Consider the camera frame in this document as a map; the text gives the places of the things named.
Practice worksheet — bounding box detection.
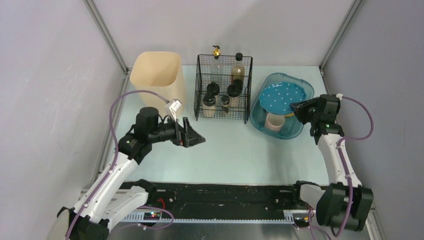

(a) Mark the blue dotted plate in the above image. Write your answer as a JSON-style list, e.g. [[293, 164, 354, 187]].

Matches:
[[259, 81, 306, 116]]

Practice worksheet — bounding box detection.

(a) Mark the pink white mug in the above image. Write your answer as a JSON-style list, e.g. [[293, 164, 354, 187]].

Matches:
[[264, 112, 286, 132]]

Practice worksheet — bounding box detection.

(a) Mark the spice jar black lid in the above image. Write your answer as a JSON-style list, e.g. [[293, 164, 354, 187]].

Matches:
[[227, 79, 243, 108], [202, 94, 217, 118], [206, 81, 220, 97]]

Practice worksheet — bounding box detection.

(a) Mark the small pepper shaker jar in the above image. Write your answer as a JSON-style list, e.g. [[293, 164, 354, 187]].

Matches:
[[221, 95, 231, 114]]

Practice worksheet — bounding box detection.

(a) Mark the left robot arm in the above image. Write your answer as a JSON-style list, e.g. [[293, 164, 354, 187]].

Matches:
[[47, 107, 206, 240]]

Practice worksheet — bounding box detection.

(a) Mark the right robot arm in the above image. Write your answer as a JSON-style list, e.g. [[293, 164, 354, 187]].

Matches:
[[290, 93, 374, 237]]

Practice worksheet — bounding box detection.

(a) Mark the teal plastic basin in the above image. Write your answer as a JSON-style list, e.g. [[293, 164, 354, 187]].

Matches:
[[250, 72, 315, 140]]

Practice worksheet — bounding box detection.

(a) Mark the beige plastic bin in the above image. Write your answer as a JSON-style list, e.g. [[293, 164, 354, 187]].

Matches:
[[129, 51, 187, 117]]

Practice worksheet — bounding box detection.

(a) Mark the clear bottle gold pump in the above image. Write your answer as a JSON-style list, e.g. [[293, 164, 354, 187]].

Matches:
[[210, 45, 223, 75]]

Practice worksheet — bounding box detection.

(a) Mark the brown sauce bottle black cap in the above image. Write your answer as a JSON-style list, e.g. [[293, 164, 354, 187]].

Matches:
[[231, 52, 245, 88]]

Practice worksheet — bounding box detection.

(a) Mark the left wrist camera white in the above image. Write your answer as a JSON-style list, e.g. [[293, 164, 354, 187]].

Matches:
[[165, 99, 182, 122]]

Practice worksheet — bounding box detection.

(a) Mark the black wire basket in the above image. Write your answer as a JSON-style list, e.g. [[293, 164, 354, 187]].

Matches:
[[193, 54, 253, 123]]

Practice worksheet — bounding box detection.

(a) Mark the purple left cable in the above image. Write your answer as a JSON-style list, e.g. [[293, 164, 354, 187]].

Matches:
[[64, 90, 170, 240]]

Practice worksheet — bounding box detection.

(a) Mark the purple cable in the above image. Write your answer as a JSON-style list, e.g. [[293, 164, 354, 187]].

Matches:
[[64, 90, 170, 240], [306, 96, 375, 240]]

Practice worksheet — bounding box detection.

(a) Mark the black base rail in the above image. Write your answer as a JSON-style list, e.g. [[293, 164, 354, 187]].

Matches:
[[115, 180, 324, 221]]

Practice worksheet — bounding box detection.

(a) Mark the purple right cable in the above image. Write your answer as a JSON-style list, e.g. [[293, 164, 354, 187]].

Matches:
[[306, 96, 375, 240]]

